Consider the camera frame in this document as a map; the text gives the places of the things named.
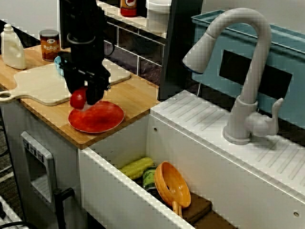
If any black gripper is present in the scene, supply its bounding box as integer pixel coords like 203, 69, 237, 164
58, 40, 112, 105

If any red and white toy sushi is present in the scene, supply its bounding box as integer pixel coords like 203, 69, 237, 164
70, 87, 90, 111

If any light blue bowl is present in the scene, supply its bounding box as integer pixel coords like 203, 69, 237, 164
54, 56, 66, 76

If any red plate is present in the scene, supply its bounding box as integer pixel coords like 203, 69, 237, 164
68, 100, 125, 134

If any white detergent bottle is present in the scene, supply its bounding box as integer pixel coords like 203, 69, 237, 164
0, 23, 27, 70

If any white toy kitchen cabinet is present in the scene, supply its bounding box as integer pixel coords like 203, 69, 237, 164
0, 100, 83, 229

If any red and yellow sauce jar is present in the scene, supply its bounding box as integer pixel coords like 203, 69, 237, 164
120, 0, 139, 18

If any yellow toy corn cob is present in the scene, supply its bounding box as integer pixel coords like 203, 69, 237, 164
119, 156, 154, 180

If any white round container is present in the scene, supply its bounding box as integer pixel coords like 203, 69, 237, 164
145, 0, 172, 33

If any green can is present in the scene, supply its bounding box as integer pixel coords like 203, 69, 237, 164
142, 166, 158, 191

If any white sink basin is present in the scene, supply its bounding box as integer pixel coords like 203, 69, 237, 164
77, 90, 305, 229

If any grey kitchen faucet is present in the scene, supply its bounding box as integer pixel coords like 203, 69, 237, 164
182, 7, 285, 146

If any brown sponge block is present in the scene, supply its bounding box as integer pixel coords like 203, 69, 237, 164
182, 192, 213, 225

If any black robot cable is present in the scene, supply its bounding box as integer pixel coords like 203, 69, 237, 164
103, 39, 116, 57

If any wooden cutting board with handle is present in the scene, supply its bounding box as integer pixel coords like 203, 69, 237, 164
0, 52, 132, 107

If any dark grey upright post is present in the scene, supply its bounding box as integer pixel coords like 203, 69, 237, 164
158, 0, 203, 101

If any black cabinet door handle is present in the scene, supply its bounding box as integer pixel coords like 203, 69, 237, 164
52, 187, 75, 229

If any white metal frame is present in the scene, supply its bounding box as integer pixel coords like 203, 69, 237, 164
0, 194, 23, 229

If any black floor cable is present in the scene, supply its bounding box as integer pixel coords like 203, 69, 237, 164
0, 220, 36, 229

